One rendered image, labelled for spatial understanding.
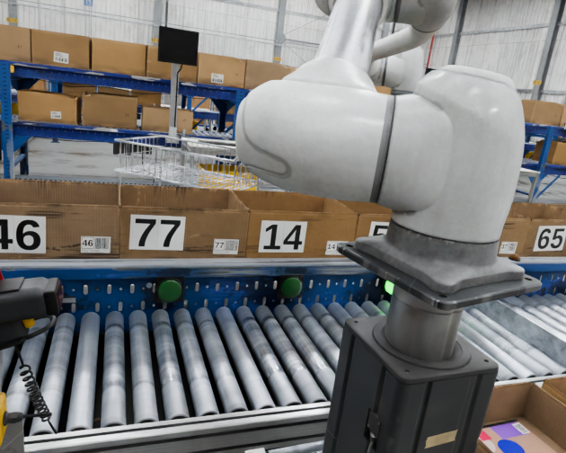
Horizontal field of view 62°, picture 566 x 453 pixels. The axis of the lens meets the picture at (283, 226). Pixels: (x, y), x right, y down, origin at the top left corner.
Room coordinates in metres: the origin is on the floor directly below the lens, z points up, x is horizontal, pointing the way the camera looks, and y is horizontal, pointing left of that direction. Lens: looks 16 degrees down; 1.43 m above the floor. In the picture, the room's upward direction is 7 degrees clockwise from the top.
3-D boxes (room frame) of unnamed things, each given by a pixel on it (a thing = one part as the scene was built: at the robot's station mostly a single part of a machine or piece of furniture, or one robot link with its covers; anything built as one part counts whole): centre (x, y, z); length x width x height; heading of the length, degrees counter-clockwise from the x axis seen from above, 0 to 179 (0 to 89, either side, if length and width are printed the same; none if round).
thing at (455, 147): (0.67, -0.22, 1.38); 0.18 x 0.16 x 0.22; 81
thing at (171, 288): (1.30, 0.31, 0.81); 0.07 x 0.01 x 0.07; 110
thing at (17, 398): (0.96, 0.56, 0.72); 0.52 x 0.05 x 0.05; 20
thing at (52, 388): (0.98, 0.50, 0.72); 0.52 x 0.05 x 0.05; 20
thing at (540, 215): (2.07, -1.12, 0.96); 0.39 x 0.29 x 0.17; 111
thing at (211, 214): (1.52, 0.34, 0.96); 0.39 x 0.29 x 0.17; 110
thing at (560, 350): (1.47, -0.81, 0.76); 0.46 x 0.01 x 0.09; 20
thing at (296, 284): (1.44, -0.05, 0.81); 0.07 x 0.01 x 0.07; 110
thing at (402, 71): (1.74, -0.35, 1.55); 0.13 x 0.11 x 0.16; 81
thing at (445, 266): (0.68, -0.25, 1.24); 0.22 x 0.18 x 0.06; 123
